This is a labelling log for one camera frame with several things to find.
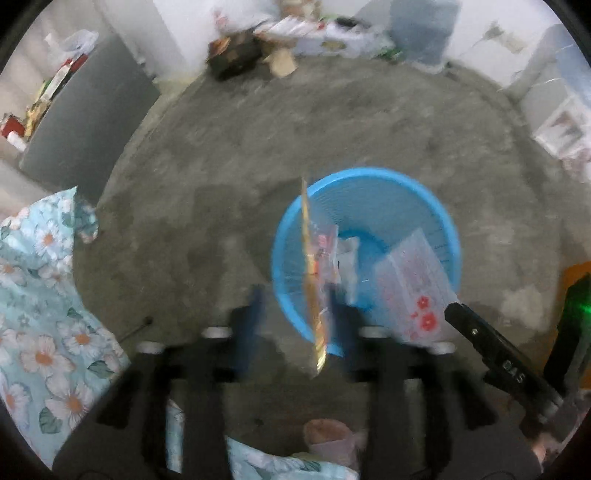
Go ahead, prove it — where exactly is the blue plastic trash basket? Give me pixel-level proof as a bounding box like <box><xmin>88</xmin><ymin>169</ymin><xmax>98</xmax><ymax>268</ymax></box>
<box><xmin>271</xmin><ymin>168</ymin><xmax>462</xmax><ymax>356</ymax></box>

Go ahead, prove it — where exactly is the gold wrapper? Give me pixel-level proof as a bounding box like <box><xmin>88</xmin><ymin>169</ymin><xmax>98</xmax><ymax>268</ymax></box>
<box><xmin>301</xmin><ymin>178</ymin><xmax>328</xmax><ymax>376</ymax></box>

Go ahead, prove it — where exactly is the large water jug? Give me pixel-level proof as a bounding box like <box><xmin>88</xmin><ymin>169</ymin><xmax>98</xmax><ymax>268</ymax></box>
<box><xmin>391</xmin><ymin>0</ymin><xmax>461</xmax><ymax>66</ymax></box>

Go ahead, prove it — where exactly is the pink plastic cup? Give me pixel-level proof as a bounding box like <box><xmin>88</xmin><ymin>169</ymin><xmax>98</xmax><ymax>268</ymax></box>
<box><xmin>303</xmin><ymin>418</ymin><xmax>368</xmax><ymax>470</ymax></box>

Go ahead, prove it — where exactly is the floral blue bed sheet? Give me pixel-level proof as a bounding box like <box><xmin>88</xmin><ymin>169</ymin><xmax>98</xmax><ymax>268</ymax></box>
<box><xmin>0</xmin><ymin>189</ymin><xmax>129</xmax><ymax>466</ymax></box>

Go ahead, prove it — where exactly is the clear printed plastic bag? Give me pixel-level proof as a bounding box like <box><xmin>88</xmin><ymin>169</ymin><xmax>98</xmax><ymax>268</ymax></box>
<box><xmin>373</xmin><ymin>229</ymin><xmax>459</xmax><ymax>349</ymax></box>

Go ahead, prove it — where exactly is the red thermos bottle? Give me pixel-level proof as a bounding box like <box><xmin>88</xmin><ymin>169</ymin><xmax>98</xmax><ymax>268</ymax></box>
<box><xmin>1</xmin><ymin>114</ymin><xmax>25</xmax><ymax>139</ymax></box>

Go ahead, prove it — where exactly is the clutter on cabinet top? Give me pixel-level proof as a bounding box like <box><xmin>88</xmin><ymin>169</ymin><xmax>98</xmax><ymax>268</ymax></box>
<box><xmin>24</xmin><ymin>29</ymin><xmax>99</xmax><ymax>141</ymax></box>

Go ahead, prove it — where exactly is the grey bedside cabinet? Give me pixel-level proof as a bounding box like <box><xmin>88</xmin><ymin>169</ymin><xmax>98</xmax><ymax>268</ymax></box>
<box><xmin>19</xmin><ymin>36</ymin><xmax>160</xmax><ymax>205</ymax></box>

